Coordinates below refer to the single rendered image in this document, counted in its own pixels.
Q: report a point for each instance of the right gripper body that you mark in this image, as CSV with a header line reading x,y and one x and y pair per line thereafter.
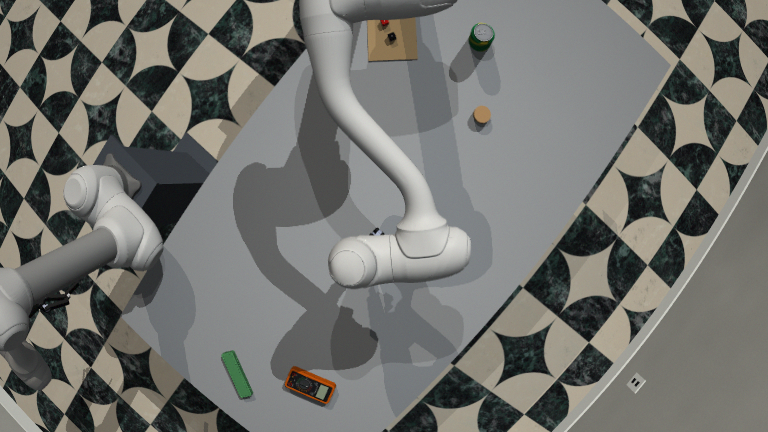
x,y
36,308

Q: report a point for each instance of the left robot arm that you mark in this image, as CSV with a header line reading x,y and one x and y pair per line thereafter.
x,y
424,248

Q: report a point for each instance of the tan square mat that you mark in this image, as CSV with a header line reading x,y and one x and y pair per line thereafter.
x,y
380,48

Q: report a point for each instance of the tan cylinder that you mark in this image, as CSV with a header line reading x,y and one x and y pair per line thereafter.
x,y
481,114

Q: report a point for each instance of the green soda can with yellow stripes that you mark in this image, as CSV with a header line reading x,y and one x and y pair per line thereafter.
x,y
481,37

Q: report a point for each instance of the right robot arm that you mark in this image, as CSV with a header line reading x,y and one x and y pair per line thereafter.
x,y
123,233

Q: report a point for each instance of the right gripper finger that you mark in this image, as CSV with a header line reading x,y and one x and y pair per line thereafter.
x,y
63,297

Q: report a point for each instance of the orange digital multimeter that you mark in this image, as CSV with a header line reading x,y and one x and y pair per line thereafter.
x,y
310,385

